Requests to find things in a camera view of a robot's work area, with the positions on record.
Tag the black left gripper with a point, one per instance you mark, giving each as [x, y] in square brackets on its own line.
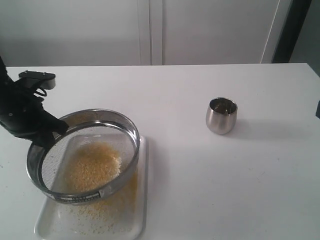
[22, 113]

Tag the round steel mesh sieve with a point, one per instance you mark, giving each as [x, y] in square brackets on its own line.
[46, 168]

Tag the stainless steel cup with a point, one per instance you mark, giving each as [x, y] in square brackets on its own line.
[221, 115]

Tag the yellow millet grains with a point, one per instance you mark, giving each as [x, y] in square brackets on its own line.
[102, 216]

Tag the rice grain pile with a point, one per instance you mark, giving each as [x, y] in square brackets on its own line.
[91, 166]

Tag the white cabinet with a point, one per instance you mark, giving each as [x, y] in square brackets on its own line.
[139, 32]

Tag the clear plastic tray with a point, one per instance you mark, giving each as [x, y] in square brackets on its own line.
[131, 226]

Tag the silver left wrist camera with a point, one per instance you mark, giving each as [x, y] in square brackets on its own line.
[44, 80]

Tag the dark vertical post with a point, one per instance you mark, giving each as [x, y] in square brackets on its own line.
[291, 30]

